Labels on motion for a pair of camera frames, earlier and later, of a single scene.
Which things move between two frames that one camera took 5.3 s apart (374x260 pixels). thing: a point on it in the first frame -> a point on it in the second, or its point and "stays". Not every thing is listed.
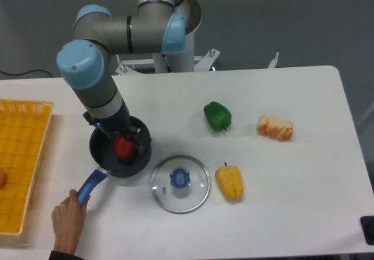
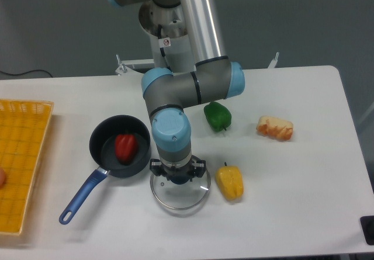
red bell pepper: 125,150 stays
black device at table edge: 367,223 stays
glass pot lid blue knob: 181,184 stays
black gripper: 118,124 -> 179,175
